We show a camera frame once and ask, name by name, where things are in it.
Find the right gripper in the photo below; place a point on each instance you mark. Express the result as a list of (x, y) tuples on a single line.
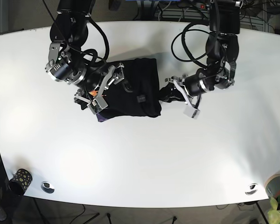
[(91, 90)]

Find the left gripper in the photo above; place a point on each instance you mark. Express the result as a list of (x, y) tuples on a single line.
[(188, 89)]

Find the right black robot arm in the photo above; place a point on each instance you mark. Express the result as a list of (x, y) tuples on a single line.
[(67, 62)]

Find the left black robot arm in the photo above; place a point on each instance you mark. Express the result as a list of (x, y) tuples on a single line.
[(217, 66)]

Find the black gold-dotted cup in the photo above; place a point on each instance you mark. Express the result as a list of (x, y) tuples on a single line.
[(20, 182)]

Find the grey tape roll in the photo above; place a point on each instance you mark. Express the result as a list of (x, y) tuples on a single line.
[(272, 186)]

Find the green potted plant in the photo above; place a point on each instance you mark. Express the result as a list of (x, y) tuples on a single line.
[(274, 212)]

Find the right table cable grommet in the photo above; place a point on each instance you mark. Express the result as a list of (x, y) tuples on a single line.
[(251, 189)]

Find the table cable grommet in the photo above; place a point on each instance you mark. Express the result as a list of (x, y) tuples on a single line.
[(47, 187), (251, 189)]

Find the left table cable grommet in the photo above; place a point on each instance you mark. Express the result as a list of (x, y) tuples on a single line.
[(47, 187)]

